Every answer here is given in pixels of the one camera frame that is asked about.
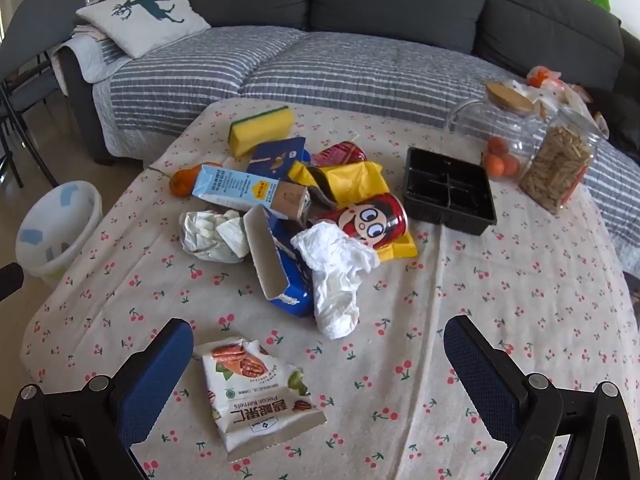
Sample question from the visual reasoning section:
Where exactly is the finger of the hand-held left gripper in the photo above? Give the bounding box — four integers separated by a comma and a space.
0, 264, 25, 304

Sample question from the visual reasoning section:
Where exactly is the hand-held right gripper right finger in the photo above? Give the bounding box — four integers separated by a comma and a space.
443, 314, 640, 480

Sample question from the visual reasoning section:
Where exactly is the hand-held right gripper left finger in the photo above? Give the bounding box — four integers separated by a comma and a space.
0, 317, 194, 480

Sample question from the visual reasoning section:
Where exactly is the white plastic trash bin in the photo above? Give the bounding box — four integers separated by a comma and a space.
15, 181, 103, 288

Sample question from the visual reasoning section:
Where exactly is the tangerine with stem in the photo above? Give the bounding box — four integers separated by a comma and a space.
150, 161, 223, 197

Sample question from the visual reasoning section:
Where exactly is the light blue milk carton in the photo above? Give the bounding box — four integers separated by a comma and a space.
192, 164, 312, 221

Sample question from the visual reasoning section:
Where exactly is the yellow snack packet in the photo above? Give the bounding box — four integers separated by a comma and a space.
287, 160, 418, 263

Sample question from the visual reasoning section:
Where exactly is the cherry print tablecloth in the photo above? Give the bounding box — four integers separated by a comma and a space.
22, 97, 636, 480

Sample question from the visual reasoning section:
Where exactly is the white pecan snack bag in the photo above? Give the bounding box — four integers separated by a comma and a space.
201, 337, 315, 463

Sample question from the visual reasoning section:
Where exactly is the crumpled white paper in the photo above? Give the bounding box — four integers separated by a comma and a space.
179, 208, 251, 262

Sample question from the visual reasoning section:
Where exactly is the white crumpled tissue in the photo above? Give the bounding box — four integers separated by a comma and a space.
290, 221, 381, 339

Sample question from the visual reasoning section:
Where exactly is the open blue cardboard box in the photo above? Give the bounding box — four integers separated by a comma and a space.
243, 204, 316, 318

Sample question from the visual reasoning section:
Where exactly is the red cartoon face can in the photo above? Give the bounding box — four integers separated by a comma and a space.
315, 192, 409, 251

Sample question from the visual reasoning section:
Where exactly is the black plastic tray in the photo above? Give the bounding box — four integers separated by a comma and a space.
402, 146, 498, 236

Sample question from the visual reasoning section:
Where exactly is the glass jar of seeds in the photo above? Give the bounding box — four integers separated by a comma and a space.
518, 106, 608, 216

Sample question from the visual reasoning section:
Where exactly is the light grey quilted blanket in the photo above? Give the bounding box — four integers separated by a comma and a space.
49, 25, 133, 96

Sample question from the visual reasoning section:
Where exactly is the glass jar with wooden lid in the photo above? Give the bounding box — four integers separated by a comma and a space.
447, 81, 551, 181

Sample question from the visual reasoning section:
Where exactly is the red drink can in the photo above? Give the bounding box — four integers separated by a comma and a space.
312, 141, 370, 168

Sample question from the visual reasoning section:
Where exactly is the yellow green sponge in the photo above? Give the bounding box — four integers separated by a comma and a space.
228, 106, 296, 157

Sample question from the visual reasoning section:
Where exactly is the clear plastic bag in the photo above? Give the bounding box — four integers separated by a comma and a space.
500, 65, 608, 136

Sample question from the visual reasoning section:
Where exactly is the white deer print pillow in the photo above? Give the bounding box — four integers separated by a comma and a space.
76, 0, 212, 59

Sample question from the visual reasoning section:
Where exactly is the dark grey sofa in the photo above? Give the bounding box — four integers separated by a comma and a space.
60, 0, 640, 166

